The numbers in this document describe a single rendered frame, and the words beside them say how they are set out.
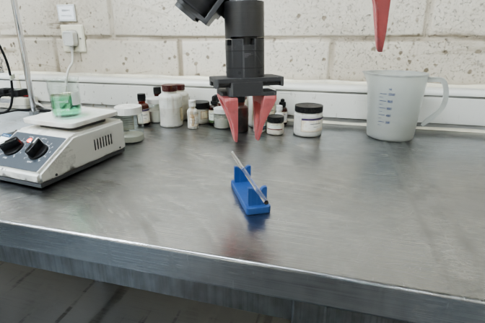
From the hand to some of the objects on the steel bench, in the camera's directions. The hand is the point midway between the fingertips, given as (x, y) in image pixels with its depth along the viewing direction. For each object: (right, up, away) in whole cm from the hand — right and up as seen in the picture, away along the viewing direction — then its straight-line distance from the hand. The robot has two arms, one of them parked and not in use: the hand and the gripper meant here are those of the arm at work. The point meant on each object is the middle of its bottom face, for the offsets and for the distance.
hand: (246, 135), depth 53 cm
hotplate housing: (-34, -5, +11) cm, 36 cm away
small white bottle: (-13, +2, +35) cm, 38 cm away
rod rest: (0, -9, -3) cm, 10 cm away
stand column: (-61, +7, +46) cm, 77 cm away
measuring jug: (+36, 0, +28) cm, 45 cm away
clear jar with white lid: (-26, -1, +25) cm, 36 cm away
